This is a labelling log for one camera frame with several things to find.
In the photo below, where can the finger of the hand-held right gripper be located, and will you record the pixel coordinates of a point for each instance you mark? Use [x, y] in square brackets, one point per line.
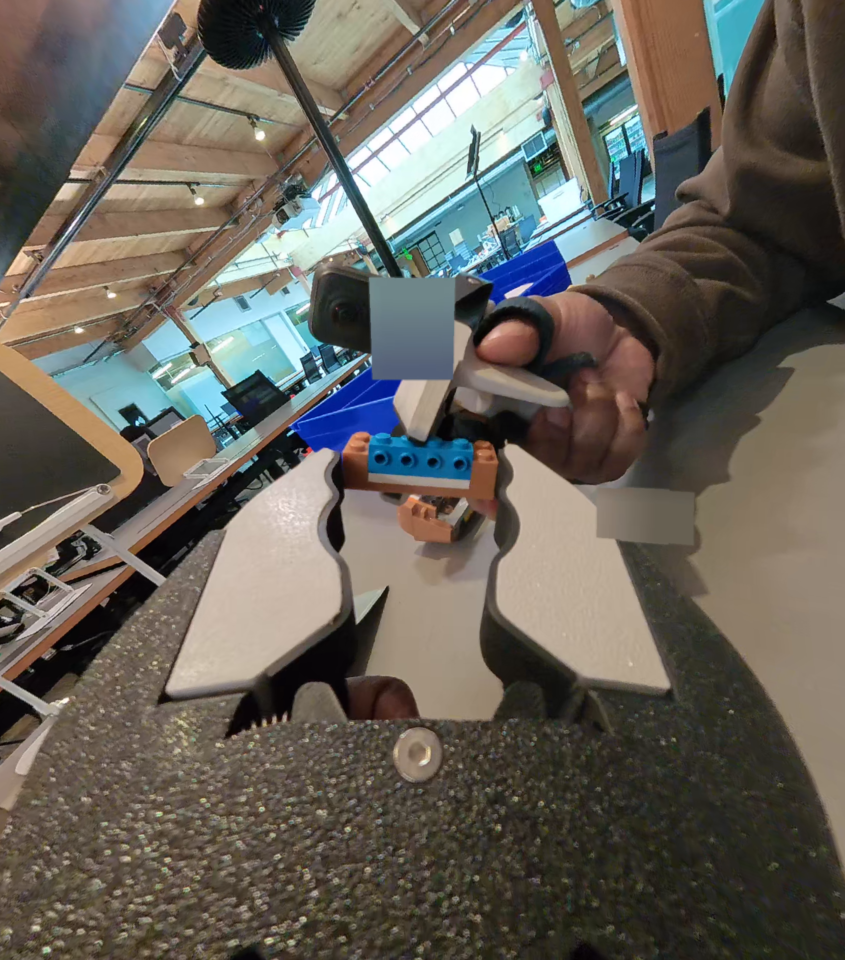
[422, 409]

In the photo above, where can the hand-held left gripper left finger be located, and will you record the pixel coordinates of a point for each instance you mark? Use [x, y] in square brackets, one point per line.
[265, 585]

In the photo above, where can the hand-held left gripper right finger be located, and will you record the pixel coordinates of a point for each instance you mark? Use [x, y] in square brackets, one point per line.
[580, 600]

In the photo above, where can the brown white blue brick assembly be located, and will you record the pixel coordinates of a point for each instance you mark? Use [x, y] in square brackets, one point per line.
[415, 465]

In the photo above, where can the person's right forearm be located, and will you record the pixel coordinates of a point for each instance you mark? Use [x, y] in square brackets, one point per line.
[730, 247]

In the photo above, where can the row of black office chairs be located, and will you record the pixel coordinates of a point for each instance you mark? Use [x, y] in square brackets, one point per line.
[321, 366]

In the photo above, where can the brown brick model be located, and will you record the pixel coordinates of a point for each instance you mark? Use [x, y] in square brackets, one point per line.
[430, 521]

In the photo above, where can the long wooden table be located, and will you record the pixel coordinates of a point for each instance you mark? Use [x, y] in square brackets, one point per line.
[242, 457]

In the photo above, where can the black music stand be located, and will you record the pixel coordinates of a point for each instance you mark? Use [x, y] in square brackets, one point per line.
[476, 157]

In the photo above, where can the black floor lamp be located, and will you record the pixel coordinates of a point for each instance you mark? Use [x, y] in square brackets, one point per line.
[257, 30]

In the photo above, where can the wood-edged black panel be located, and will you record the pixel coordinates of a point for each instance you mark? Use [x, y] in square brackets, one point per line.
[2, 435]

